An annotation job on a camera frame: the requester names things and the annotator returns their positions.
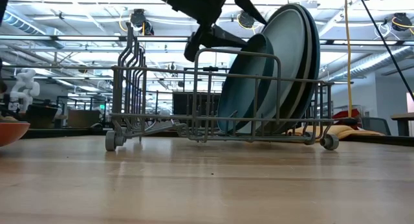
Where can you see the small teal plate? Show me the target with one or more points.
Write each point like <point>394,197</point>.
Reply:
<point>242,88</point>

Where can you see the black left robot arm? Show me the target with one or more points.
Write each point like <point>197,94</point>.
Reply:
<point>3,4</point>

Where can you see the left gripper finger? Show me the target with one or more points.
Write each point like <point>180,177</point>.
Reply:
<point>250,8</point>
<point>213,36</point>

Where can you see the wooden desk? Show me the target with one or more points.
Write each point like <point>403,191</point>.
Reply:
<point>402,117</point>

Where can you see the grey chair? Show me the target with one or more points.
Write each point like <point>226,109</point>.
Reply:
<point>375,125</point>

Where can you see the large grey plate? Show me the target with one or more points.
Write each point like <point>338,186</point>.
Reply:
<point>288,55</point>

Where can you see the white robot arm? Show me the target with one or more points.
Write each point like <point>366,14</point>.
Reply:
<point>24,88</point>

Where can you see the black monitor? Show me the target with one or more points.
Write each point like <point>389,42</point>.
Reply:
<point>182,104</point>

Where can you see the cardboard box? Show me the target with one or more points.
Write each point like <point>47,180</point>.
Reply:
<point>83,118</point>

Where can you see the red crate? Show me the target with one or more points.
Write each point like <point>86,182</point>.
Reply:
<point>344,114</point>

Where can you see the silver ventilation duct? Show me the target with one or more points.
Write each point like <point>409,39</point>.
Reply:
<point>22,25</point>
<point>372,62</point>

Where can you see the large blue plate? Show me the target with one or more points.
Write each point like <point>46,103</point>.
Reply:
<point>316,55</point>

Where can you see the small orange plate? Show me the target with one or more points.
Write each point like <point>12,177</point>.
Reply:
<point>11,131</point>

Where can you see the orange folded towel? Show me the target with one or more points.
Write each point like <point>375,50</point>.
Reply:
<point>349,131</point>

